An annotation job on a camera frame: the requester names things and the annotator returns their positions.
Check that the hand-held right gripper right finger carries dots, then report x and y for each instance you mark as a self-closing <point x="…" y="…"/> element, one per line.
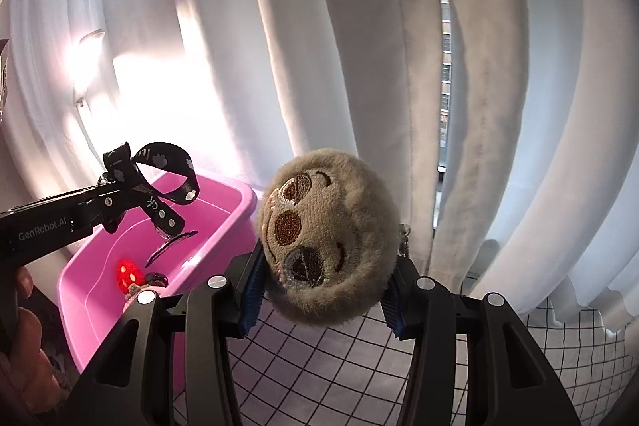
<point x="395" y="313"/>

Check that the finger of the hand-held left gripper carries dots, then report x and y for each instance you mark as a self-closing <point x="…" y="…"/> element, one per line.
<point x="107" y="212"/>
<point x="97" y="194"/>

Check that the building outside window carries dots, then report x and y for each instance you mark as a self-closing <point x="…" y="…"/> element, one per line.
<point x="445" y="76"/>

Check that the white sheer curtain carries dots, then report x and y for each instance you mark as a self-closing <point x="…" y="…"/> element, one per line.
<point x="50" y="56"/>

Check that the cream curtain panel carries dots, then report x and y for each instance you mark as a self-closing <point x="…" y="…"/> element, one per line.
<point x="549" y="106"/>
<point x="349" y="31"/>

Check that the pink plastic bin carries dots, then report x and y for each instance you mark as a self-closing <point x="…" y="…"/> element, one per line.
<point x="219" y="211"/>

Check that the white black grid tablecloth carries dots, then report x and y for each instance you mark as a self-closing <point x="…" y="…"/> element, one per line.
<point x="319" y="371"/>

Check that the person's left hand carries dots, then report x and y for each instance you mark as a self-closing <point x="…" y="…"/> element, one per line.
<point x="30" y="346"/>

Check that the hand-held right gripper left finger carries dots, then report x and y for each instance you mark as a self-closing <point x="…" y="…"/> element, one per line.
<point x="251" y="301"/>

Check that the pink strawberry plush headband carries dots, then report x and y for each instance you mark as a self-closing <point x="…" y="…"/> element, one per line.
<point x="127" y="275"/>

